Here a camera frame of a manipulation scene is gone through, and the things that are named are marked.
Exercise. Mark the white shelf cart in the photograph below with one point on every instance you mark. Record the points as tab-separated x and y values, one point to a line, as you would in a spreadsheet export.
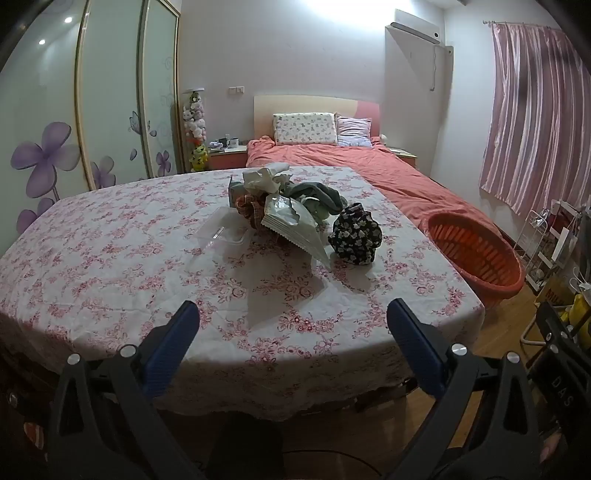
556	244

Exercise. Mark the dark green sock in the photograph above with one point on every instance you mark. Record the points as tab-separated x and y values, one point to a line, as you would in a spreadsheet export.
318	191

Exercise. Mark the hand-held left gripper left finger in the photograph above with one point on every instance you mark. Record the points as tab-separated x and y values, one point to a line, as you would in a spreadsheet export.
171	350

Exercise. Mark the floral tablecloth table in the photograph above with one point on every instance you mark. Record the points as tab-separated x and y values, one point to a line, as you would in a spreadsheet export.
115	258

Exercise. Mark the white tube chair frame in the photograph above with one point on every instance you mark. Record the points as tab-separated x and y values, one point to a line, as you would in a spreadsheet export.
531	332

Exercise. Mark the pink nightstand with mug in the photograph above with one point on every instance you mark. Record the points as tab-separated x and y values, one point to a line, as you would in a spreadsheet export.
226	159

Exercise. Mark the hanging stuffed toys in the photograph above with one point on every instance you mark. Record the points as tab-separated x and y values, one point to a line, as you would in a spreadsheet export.
194	117

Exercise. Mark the yellow plush toy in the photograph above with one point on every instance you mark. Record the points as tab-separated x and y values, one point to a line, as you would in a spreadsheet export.
198	158

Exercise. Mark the purple striped pillow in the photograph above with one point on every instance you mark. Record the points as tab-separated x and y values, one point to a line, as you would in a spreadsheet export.
354	131

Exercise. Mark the silver foil snack bag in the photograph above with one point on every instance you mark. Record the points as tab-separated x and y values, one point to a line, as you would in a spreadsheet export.
295	226

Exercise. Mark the brown paper bag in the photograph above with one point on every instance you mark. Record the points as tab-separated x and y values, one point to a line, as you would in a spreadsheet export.
554	293

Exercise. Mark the orange plastic laundry basket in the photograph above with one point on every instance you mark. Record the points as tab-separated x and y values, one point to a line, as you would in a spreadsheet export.
489	270

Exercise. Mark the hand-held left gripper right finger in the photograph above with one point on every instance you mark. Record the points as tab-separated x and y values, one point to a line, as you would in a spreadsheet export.
415	353

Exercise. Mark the black floral pouch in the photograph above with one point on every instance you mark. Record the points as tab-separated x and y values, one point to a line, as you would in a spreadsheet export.
355	235

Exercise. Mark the pink striped curtain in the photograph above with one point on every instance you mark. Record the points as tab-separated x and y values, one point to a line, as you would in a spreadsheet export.
535	115

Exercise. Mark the white air conditioner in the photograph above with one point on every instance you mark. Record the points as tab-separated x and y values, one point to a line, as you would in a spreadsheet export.
415	25

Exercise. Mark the floral print pillow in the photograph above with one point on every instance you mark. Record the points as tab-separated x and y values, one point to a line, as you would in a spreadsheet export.
304	128

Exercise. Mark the curtain rod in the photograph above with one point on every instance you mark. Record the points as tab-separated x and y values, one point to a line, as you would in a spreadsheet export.
517	23

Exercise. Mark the bed with red duvet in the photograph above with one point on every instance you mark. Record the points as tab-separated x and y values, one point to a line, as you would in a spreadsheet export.
392	175

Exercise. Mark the light green towel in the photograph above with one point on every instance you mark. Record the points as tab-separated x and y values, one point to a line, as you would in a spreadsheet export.
319	210

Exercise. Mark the clear plastic container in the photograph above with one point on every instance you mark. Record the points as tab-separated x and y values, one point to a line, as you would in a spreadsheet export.
221	235

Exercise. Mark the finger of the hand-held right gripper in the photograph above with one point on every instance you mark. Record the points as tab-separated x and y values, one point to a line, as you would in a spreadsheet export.
556	327

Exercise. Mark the plaid ribbon bow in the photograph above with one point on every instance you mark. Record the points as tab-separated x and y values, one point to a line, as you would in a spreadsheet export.
249	211

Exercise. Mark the cream and pink headboard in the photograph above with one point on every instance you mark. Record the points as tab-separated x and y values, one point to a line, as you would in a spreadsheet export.
304	104

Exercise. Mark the crumpled white tissue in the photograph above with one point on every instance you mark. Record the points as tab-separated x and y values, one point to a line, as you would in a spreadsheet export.
265	179

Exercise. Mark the person's right hand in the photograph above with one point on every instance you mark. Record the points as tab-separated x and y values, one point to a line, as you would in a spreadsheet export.
549	450

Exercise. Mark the floral sliding door wardrobe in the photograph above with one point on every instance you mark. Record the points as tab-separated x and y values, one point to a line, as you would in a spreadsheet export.
111	101

